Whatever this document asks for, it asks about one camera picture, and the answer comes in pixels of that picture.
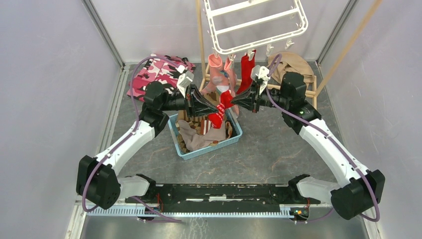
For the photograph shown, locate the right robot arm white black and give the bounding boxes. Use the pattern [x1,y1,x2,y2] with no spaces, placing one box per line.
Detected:
[231,72,386,222]

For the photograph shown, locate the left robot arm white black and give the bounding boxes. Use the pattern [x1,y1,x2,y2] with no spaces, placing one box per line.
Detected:
[76,81,219,212]

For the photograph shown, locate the wooden hanger stand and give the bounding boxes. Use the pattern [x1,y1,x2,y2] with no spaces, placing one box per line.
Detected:
[195,0,385,110]

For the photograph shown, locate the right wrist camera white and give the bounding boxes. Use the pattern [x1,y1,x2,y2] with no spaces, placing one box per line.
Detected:
[251,65,270,95]

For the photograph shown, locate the blue plastic basket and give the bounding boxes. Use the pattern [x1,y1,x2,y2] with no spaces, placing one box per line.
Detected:
[168,109,243,160]

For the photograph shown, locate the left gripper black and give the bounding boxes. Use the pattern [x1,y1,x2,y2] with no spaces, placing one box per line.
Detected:
[160,84,219,120]

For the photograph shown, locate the pink camouflage cloth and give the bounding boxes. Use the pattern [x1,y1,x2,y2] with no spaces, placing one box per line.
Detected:
[132,55,196,101]

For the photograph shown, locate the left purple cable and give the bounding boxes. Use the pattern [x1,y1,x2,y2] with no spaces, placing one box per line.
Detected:
[81,56,182,213]

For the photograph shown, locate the brown striped sock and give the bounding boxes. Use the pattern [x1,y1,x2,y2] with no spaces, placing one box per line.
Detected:
[203,92,220,106]

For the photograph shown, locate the red sock white trim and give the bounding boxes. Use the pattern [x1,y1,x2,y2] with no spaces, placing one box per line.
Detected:
[236,51,255,95]

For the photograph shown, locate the pink sock green patches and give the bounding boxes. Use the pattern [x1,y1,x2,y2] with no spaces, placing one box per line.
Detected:
[201,54,230,95]

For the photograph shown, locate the red sock white stars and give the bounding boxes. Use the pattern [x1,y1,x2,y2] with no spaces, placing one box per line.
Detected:
[208,90,234,129]

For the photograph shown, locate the beige cloth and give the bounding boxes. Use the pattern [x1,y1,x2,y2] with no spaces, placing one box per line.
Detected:
[271,52,316,86]

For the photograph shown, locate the white clip hanger frame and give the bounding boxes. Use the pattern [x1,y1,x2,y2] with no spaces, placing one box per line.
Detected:
[200,0,309,60]

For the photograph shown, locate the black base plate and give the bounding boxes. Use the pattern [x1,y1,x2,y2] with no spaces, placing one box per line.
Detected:
[140,184,320,213]

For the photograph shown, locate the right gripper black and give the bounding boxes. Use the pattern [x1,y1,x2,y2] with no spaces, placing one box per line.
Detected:
[230,80,290,114]

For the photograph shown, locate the brown beige socks pile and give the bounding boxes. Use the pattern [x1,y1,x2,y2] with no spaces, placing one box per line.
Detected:
[175,111,237,153]

